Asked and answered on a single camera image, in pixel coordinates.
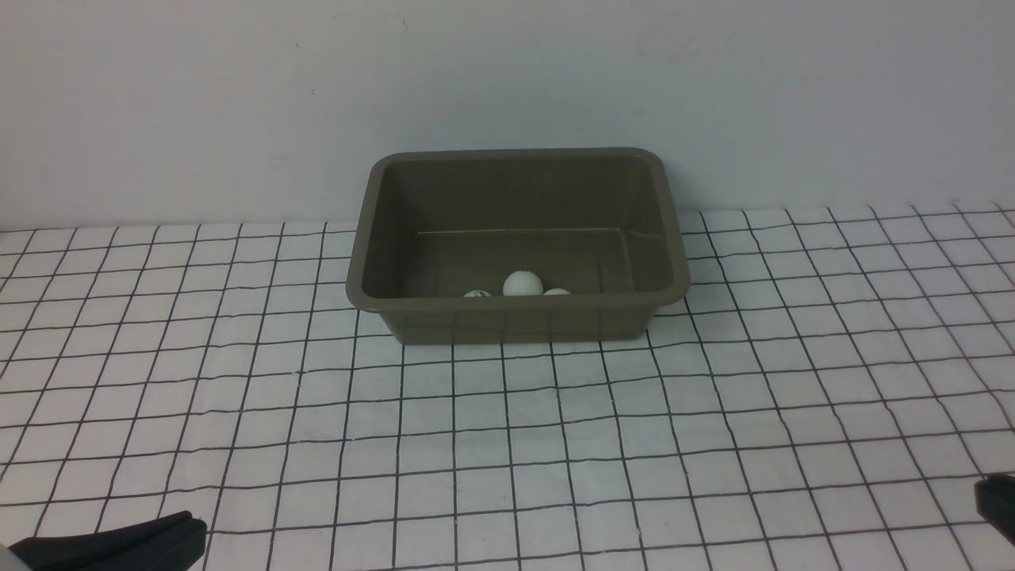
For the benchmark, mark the white grid-pattern tablecloth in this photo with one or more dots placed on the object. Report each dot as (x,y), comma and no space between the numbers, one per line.
(825,398)

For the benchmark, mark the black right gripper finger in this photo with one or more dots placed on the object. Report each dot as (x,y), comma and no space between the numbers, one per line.
(994,500)

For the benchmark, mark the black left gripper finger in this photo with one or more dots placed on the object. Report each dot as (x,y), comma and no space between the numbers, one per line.
(172,542)

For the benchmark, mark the olive green plastic bin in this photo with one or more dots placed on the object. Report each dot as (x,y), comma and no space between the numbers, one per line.
(600,222)

